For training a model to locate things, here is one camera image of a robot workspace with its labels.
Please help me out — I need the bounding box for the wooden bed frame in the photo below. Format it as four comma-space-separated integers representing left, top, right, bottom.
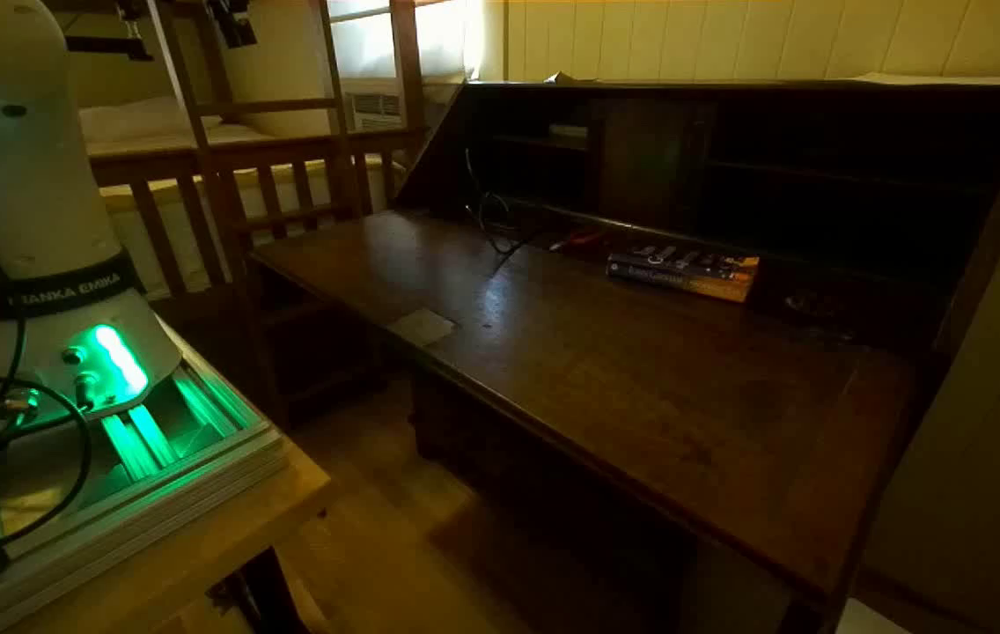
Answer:
49, 0, 414, 298

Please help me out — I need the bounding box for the black cable on desk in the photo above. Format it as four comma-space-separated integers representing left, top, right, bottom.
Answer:
458, 139, 548, 298

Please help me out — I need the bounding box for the aluminium robot mounting plate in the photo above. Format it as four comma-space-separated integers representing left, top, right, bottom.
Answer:
0, 323, 282, 631

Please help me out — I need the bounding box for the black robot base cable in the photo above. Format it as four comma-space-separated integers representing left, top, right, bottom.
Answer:
0, 208, 95, 577

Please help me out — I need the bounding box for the dark wooden secretary desk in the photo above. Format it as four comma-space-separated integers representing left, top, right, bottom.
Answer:
262, 80, 1000, 634

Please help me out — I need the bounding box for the small white paper piece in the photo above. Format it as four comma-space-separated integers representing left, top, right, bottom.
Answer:
390, 309, 455, 350

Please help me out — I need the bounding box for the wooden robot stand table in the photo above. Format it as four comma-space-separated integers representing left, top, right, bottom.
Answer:
5, 443, 330, 634

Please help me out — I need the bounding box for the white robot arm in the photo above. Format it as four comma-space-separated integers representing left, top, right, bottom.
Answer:
0, 0, 179, 409

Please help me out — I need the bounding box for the dark wooden chair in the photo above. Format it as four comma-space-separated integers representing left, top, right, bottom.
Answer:
201, 130, 413, 427

